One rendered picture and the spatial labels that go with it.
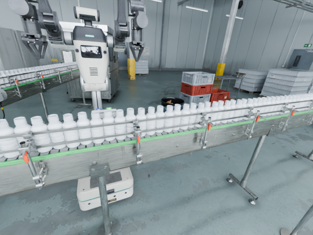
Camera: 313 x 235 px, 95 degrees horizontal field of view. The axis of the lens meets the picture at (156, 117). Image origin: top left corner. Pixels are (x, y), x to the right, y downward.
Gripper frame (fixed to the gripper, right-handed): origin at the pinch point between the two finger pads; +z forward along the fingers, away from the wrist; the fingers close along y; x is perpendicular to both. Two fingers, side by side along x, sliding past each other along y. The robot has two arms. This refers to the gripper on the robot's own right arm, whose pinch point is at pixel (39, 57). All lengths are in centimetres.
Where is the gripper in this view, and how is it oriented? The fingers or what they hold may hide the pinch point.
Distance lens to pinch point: 89.1
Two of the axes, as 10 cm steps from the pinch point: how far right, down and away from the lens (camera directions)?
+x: 9.2, -1.0, 3.7
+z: -0.6, 9.1, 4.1
